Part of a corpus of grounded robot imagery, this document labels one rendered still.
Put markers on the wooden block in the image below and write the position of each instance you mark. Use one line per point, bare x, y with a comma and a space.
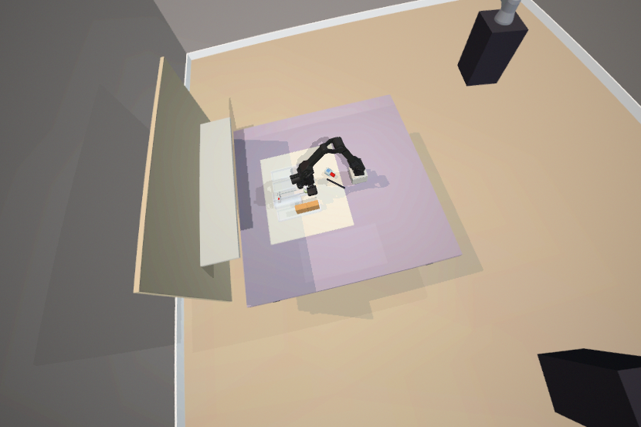
313, 205
301, 208

